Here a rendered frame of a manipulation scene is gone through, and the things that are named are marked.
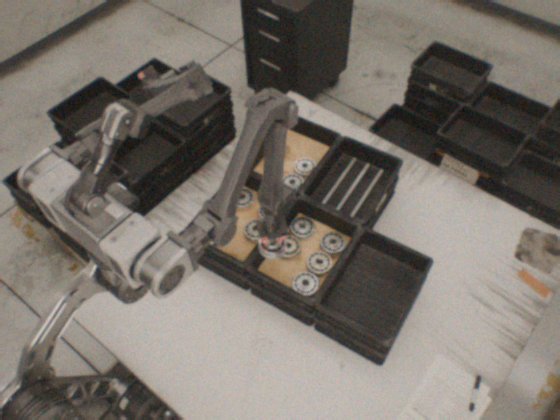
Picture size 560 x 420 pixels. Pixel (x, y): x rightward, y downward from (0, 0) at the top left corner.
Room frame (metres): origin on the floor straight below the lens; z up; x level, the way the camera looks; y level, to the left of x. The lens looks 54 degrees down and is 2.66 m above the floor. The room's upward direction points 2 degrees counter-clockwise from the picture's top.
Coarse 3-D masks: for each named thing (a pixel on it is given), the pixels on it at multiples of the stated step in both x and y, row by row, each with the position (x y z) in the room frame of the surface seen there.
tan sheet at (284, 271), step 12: (300, 216) 1.29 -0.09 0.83; (288, 228) 1.23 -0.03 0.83; (300, 228) 1.23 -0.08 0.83; (324, 228) 1.23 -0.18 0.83; (312, 240) 1.17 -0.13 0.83; (348, 240) 1.16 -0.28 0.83; (312, 252) 1.11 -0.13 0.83; (264, 264) 1.06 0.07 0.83; (276, 264) 1.06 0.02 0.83; (288, 264) 1.06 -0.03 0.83; (300, 264) 1.06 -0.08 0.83; (276, 276) 1.01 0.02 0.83; (288, 276) 1.00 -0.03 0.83
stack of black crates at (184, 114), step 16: (208, 96) 2.44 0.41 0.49; (224, 96) 2.33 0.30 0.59; (176, 112) 2.31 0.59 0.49; (192, 112) 2.31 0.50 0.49; (208, 112) 2.24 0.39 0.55; (224, 112) 2.32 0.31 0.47; (176, 128) 2.14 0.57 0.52; (192, 128) 2.13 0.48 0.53; (208, 128) 2.22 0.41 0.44; (224, 128) 2.30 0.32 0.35; (192, 144) 2.11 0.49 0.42; (208, 144) 2.21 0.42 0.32; (224, 144) 2.30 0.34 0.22; (192, 160) 2.10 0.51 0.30; (208, 160) 2.18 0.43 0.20
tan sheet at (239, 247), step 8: (256, 192) 1.43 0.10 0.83; (256, 200) 1.38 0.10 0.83; (256, 208) 1.34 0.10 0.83; (240, 216) 1.30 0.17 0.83; (248, 216) 1.30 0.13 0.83; (256, 216) 1.30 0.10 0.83; (240, 224) 1.26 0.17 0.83; (240, 232) 1.22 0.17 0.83; (232, 240) 1.18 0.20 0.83; (240, 240) 1.18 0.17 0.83; (224, 248) 1.14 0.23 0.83; (232, 248) 1.14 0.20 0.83; (240, 248) 1.14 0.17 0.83; (248, 248) 1.14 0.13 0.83; (240, 256) 1.10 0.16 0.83
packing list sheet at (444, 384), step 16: (432, 368) 0.67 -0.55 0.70; (448, 368) 0.67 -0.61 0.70; (432, 384) 0.61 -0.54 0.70; (448, 384) 0.61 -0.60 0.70; (464, 384) 0.61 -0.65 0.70; (480, 384) 0.61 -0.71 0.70; (416, 400) 0.56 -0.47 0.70; (432, 400) 0.55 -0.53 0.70; (448, 400) 0.55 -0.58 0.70; (464, 400) 0.55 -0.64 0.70; (480, 400) 0.55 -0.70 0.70; (400, 416) 0.50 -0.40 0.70; (416, 416) 0.50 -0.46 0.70; (432, 416) 0.50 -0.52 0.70; (448, 416) 0.50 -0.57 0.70; (464, 416) 0.50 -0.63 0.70
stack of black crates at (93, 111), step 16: (96, 80) 2.49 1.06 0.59; (80, 96) 2.39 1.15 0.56; (96, 96) 2.46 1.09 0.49; (112, 96) 2.46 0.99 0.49; (128, 96) 2.36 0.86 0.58; (48, 112) 2.23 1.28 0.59; (64, 112) 2.29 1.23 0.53; (80, 112) 2.33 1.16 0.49; (96, 112) 2.33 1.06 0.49; (64, 128) 2.15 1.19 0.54; (80, 128) 2.20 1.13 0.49
